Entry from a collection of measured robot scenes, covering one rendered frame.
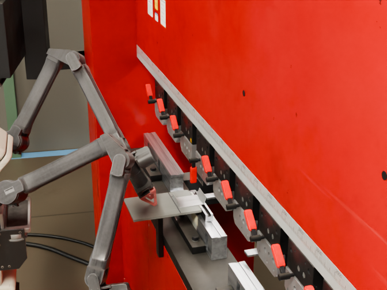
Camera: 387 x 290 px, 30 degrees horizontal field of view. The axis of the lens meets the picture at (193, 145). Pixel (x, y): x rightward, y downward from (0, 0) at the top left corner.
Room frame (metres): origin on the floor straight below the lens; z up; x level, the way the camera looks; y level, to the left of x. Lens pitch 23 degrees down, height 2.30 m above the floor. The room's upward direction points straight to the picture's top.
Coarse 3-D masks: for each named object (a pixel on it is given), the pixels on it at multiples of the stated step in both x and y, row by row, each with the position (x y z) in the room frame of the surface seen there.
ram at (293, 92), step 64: (192, 0) 2.45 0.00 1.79; (256, 0) 1.90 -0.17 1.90; (320, 0) 1.55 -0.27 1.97; (384, 0) 1.31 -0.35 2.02; (192, 64) 2.45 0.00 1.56; (256, 64) 1.89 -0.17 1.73; (320, 64) 1.53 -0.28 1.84; (384, 64) 1.29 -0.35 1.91; (256, 128) 1.87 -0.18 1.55; (320, 128) 1.51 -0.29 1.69; (384, 128) 1.27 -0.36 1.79; (256, 192) 1.85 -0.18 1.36; (320, 192) 1.49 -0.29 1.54; (384, 192) 1.25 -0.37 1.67; (384, 256) 1.22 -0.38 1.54
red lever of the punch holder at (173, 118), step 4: (172, 116) 2.59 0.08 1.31; (172, 120) 2.57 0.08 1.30; (176, 120) 2.58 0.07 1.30; (172, 124) 2.56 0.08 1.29; (176, 124) 2.56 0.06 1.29; (172, 128) 2.56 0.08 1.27; (176, 128) 2.55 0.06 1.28; (176, 132) 2.54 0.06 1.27; (176, 136) 2.52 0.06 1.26; (180, 136) 2.53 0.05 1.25
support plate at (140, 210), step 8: (176, 192) 2.56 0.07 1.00; (184, 192) 2.56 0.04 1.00; (128, 200) 2.49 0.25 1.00; (136, 200) 2.49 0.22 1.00; (152, 200) 2.49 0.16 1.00; (160, 200) 2.49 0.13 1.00; (168, 200) 2.49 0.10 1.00; (128, 208) 2.43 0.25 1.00; (136, 208) 2.43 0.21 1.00; (144, 208) 2.43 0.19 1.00; (152, 208) 2.43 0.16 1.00; (160, 208) 2.43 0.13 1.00; (168, 208) 2.43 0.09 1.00; (176, 208) 2.43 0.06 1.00; (184, 208) 2.43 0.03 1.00; (192, 208) 2.43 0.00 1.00; (136, 216) 2.36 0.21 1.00; (144, 216) 2.36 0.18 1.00; (152, 216) 2.36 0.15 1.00; (160, 216) 2.37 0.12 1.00; (168, 216) 2.38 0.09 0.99
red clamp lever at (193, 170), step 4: (192, 160) 2.33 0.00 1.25; (196, 160) 2.33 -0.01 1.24; (192, 164) 2.33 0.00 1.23; (192, 168) 2.33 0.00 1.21; (196, 168) 2.34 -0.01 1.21; (192, 172) 2.33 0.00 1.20; (196, 172) 2.33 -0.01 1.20; (192, 176) 2.33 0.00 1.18; (196, 176) 2.33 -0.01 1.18; (192, 180) 2.33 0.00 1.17; (196, 180) 2.34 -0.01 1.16
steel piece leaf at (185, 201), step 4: (184, 196) 2.52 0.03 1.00; (188, 196) 2.52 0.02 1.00; (192, 196) 2.52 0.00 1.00; (196, 196) 2.52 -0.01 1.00; (176, 200) 2.46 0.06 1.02; (180, 200) 2.49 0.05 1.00; (184, 200) 2.49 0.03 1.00; (188, 200) 2.49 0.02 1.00; (192, 200) 2.49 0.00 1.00; (196, 200) 2.49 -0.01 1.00; (200, 200) 2.49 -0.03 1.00; (180, 204) 2.46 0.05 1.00; (184, 204) 2.46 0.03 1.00; (188, 204) 2.46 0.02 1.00; (192, 204) 2.46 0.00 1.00; (196, 204) 2.46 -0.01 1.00; (200, 204) 2.46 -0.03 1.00
